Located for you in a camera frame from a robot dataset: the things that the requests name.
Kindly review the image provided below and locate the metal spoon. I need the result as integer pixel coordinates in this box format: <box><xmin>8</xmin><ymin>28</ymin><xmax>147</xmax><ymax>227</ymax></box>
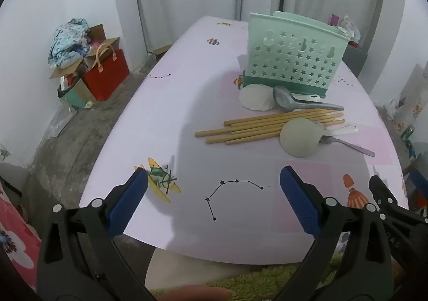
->
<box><xmin>318</xmin><ymin>135</ymin><xmax>376</xmax><ymax>157</ymax></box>

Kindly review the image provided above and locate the open cardboard box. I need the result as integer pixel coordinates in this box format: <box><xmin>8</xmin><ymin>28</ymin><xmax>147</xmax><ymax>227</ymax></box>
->
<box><xmin>49</xmin><ymin>24</ymin><xmax>120</xmax><ymax>80</ymax></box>

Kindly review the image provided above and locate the green shaggy rug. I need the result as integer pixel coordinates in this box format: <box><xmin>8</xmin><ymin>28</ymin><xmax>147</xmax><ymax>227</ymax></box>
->
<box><xmin>147</xmin><ymin>251</ymin><xmax>345</xmax><ymax>301</ymax></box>

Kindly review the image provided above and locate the grey plastic ladle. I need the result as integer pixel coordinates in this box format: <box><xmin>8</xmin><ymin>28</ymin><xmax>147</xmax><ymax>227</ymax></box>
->
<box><xmin>272</xmin><ymin>85</ymin><xmax>345</xmax><ymax>112</ymax></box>

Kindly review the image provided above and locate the pink floral blanket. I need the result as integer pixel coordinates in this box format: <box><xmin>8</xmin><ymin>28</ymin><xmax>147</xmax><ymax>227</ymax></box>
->
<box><xmin>0</xmin><ymin>181</ymin><xmax>42</xmax><ymax>288</ymax></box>

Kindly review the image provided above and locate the grey cabinet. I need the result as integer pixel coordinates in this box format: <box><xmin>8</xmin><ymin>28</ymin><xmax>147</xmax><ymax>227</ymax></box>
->
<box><xmin>341</xmin><ymin>41</ymin><xmax>370</xmax><ymax>78</ymax></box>

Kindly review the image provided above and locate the white cloth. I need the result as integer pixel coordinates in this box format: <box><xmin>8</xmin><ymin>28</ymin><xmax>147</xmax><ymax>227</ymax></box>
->
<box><xmin>145</xmin><ymin>247</ymin><xmax>255</xmax><ymax>292</ymax></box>

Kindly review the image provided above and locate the teal paper box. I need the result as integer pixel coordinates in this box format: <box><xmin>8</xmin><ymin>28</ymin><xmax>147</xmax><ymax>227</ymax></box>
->
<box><xmin>58</xmin><ymin>75</ymin><xmax>96</xmax><ymax>110</ymax></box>

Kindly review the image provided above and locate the pile of patterned clothes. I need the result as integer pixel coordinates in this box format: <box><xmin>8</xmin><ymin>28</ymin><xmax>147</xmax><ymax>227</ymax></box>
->
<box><xmin>48</xmin><ymin>18</ymin><xmax>91</xmax><ymax>69</ymax></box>

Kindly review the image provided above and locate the clear plastic bag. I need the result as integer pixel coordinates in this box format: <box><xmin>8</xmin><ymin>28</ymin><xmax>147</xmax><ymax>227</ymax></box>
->
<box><xmin>45</xmin><ymin>109</ymin><xmax>76</xmax><ymax>139</ymax></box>

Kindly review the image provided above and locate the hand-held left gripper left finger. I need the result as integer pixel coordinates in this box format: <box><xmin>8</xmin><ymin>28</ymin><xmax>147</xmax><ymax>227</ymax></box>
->
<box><xmin>37</xmin><ymin>167</ymin><xmax>158</xmax><ymax>301</ymax></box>

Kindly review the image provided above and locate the green star-perforated utensil basket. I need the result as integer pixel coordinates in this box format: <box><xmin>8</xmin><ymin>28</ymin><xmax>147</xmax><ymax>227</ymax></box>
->
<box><xmin>242</xmin><ymin>11</ymin><xmax>351</xmax><ymax>98</ymax></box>

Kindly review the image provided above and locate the red paper gift bag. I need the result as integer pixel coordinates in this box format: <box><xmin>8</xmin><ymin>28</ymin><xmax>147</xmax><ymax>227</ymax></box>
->
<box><xmin>82</xmin><ymin>43</ymin><xmax>130</xmax><ymax>102</ymax></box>

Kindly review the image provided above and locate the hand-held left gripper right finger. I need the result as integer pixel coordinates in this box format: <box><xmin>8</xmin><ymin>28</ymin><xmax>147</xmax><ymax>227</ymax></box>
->
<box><xmin>280</xmin><ymin>165</ymin><xmax>395</xmax><ymax>301</ymax></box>

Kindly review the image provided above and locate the pile of bamboo chopsticks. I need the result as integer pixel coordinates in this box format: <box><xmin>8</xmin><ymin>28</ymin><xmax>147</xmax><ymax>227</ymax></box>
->
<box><xmin>195</xmin><ymin>109</ymin><xmax>345</xmax><ymax>145</ymax></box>

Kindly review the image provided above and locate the white scalloped plastic scoop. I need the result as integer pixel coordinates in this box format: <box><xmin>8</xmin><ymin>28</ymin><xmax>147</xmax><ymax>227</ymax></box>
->
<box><xmin>238</xmin><ymin>83</ymin><xmax>323</xmax><ymax>112</ymax></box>

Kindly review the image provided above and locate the white plastic bag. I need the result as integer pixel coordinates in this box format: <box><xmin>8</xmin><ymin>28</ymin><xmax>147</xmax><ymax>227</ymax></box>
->
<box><xmin>339</xmin><ymin>16</ymin><xmax>362</xmax><ymax>42</ymax></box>

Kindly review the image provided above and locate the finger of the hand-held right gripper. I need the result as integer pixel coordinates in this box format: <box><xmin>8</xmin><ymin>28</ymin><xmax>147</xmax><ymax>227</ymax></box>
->
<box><xmin>369</xmin><ymin>175</ymin><xmax>428</xmax><ymax>231</ymax></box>
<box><xmin>410</xmin><ymin>169</ymin><xmax>428</xmax><ymax>195</ymax></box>

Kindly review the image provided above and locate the floral cloth roll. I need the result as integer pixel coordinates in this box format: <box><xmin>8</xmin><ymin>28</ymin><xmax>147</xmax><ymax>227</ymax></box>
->
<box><xmin>384</xmin><ymin>63</ymin><xmax>428</xmax><ymax>136</ymax></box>

